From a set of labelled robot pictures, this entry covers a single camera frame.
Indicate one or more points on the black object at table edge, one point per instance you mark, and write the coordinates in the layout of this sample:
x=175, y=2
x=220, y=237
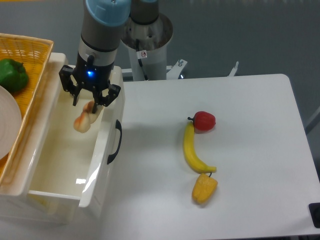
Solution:
x=314, y=209

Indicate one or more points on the yellow bell pepper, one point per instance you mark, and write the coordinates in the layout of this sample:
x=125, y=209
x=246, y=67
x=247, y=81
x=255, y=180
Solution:
x=203, y=189

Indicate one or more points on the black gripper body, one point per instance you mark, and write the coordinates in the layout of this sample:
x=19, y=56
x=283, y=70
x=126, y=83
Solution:
x=88, y=76

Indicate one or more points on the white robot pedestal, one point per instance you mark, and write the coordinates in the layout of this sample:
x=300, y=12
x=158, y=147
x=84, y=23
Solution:
x=147, y=50

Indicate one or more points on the red bell pepper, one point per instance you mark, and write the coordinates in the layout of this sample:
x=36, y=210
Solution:
x=203, y=121

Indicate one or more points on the round bread roll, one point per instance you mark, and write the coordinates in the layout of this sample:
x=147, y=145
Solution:
x=83, y=123

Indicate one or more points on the yellow banana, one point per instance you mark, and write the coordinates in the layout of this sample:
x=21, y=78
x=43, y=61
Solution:
x=190, y=155

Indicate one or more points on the white plate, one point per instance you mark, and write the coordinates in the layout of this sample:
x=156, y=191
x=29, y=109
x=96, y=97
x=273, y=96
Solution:
x=10, y=121

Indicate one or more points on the black drawer handle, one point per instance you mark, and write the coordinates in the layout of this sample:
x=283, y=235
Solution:
x=117, y=142

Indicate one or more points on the yellow woven basket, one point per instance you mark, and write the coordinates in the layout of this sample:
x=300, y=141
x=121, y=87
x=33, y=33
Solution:
x=23, y=59

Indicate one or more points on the green bell pepper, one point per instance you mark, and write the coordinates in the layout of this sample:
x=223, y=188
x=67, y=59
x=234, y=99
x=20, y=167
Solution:
x=13, y=75

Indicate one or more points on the open white upper drawer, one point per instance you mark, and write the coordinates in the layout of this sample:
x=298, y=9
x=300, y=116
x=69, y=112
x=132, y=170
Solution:
x=73, y=165

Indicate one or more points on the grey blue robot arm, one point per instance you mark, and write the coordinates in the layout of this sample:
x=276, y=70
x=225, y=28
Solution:
x=102, y=29

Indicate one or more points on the white drawer cabinet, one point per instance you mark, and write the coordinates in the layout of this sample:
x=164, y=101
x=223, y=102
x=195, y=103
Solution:
x=17, y=200

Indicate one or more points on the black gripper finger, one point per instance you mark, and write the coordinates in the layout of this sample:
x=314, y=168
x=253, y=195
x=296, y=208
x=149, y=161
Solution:
x=76, y=96
x=96, y=99

